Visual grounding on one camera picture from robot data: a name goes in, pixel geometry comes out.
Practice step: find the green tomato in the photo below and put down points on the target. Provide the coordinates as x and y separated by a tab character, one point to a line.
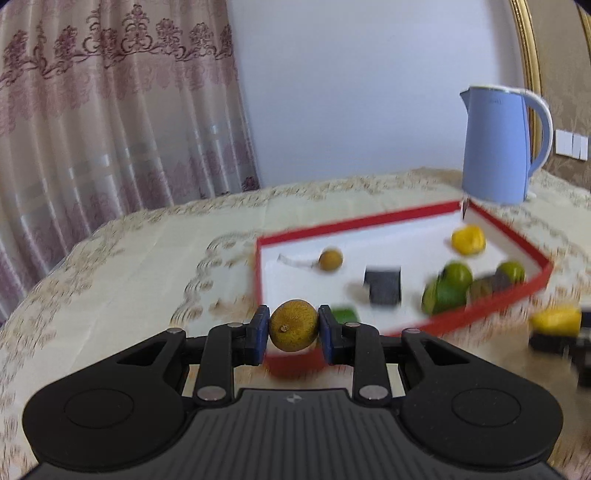
457	274
512	271

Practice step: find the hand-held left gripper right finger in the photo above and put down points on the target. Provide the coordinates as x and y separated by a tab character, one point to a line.
325	334

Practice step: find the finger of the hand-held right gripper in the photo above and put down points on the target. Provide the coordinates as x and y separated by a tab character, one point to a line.
586	321
554	344

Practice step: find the pink patterned curtain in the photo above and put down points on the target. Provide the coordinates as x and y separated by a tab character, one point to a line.
115	138

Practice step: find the beige embroidered tablecloth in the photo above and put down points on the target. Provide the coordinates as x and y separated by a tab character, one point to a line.
138	258

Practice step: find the green cucumber piece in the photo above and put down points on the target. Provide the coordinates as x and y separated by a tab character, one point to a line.
346	315

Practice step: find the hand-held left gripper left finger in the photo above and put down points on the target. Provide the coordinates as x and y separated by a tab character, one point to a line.
261	334

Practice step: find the red cardboard box tray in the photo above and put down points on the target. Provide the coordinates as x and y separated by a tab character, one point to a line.
415	235

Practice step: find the gold framed wall panel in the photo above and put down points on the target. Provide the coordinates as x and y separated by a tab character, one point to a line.
568	69

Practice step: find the light blue electric kettle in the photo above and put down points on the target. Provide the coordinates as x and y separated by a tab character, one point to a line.
494	147

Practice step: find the yellow pepper piece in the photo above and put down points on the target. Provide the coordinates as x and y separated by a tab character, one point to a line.
468	240

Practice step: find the brown longan with long stem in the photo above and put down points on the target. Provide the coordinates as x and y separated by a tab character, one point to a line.
331	260

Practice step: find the green pepper piece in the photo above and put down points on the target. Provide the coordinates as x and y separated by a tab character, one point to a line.
436	300

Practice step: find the dark sugarcane piece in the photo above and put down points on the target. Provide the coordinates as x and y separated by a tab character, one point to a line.
382	286
485	288

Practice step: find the white wall light switch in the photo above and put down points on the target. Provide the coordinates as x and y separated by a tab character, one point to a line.
570	144

